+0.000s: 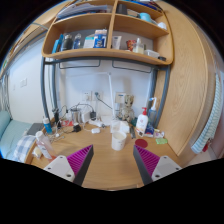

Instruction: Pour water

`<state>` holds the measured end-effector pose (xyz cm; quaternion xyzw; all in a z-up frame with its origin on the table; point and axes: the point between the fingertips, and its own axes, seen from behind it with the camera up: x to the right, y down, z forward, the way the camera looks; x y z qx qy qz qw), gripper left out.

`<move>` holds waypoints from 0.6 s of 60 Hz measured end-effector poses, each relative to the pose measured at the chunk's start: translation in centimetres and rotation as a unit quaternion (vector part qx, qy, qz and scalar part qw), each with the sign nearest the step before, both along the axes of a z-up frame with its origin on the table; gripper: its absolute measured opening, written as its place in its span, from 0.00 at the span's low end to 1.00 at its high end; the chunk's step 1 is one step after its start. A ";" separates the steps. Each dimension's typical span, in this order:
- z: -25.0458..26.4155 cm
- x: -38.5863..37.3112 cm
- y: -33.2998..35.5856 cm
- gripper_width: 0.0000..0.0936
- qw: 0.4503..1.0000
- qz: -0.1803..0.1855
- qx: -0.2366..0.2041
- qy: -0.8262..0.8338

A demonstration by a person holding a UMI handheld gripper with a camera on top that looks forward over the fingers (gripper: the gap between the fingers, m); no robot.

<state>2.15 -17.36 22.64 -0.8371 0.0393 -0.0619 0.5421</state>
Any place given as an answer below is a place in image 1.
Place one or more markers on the plaid pillow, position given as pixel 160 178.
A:
pixel 22 148

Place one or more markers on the white pump lotion bottle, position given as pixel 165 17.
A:
pixel 142 122

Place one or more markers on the clear glass bottle shelf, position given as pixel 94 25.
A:
pixel 138 46

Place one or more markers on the dark bottle on shelf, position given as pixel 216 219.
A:
pixel 67 42

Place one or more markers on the blue white carton box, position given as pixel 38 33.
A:
pixel 100 37

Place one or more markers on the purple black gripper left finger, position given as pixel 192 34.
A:
pixel 73 167

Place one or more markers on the stainless steel cup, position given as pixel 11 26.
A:
pixel 76 115

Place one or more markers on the white ceramic mug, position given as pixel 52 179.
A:
pixel 118 140

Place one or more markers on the clear bottle pink liquid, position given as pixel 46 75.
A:
pixel 45 146

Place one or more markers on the white earbuds case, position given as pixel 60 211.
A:
pixel 95 130

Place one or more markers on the clear spray bottle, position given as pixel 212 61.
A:
pixel 152 111

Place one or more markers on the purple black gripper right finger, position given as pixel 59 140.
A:
pixel 153 167

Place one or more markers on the dark laptop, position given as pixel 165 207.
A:
pixel 35 128

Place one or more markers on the blue can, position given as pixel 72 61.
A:
pixel 47 125

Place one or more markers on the round red coaster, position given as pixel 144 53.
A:
pixel 141 143

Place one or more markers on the white desk lamp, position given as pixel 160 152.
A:
pixel 111 95

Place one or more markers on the black power adapter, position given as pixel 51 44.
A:
pixel 76 128

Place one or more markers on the Groot figurine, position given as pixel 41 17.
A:
pixel 126 112

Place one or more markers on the teal bowl on shelf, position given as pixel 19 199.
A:
pixel 145 17

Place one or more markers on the wooden wall shelf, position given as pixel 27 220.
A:
pixel 114 22

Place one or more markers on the striped hanging towel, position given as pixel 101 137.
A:
pixel 210 128

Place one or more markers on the green sponge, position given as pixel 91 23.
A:
pixel 161 141

